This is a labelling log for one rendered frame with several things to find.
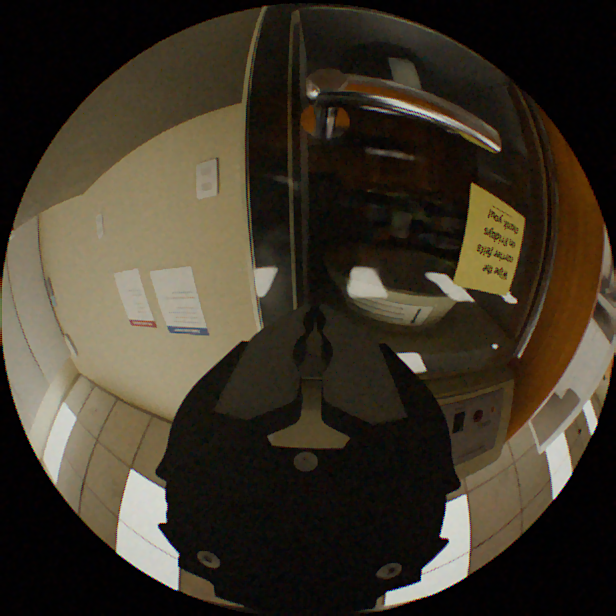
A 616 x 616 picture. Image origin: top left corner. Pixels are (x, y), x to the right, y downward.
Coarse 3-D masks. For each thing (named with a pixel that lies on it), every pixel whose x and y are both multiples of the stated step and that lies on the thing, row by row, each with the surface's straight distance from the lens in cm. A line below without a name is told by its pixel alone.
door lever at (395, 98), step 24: (336, 72) 8; (312, 96) 8; (336, 96) 8; (360, 96) 8; (384, 96) 9; (408, 96) 9; (432, 96) 10; (312, 120) 13; (336, 120) 12; (432, 120) 10; (456, 120) 10; (480, 120) 11; (480, 144) 11
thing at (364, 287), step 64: (256, 64) 17; (320, 64) 16; (384, 64) 17; (448, 64) 22; (256, 128) 13; (384, 128) 13; (512, 128) 24; (256, 192) 12; (320, 192) 12; (384, 192) 13; (448, 192) 14; (512, 192) 20; (256, 256) 13; (320, 256) 12; (384, 256) 13; (448, 256) 15; (384, 320) 15; (448, 320) 18; (512, 320) 25
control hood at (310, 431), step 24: (432, 384) 24; (456, 384) 25; (480, 384) 27; (504, 384) 31; (312, 408) 20; (504, 408) 32; (288, 432) 20; (312, 432) 20; (336, 432) 20; (504, 432) 34; (480, 456) 32
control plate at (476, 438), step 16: (464, 400) 25; (480, 400) 27; (496, 400) 30; (448, 416) 24; (496, 416) 31; (464, 432) 27; (480, 432) 29; (496, 432) 32; (464, 448) 28; (480, 448) 31
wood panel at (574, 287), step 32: (576, 160) 37; (576, 192) 35; (576, 224) 34; (576, 256) 34; (576, 288) 33; (544, 320) 36; (576, 320) 33; (544, 352) 36; (576, 352) 35; (544, 384) 36; (512, 416) 41
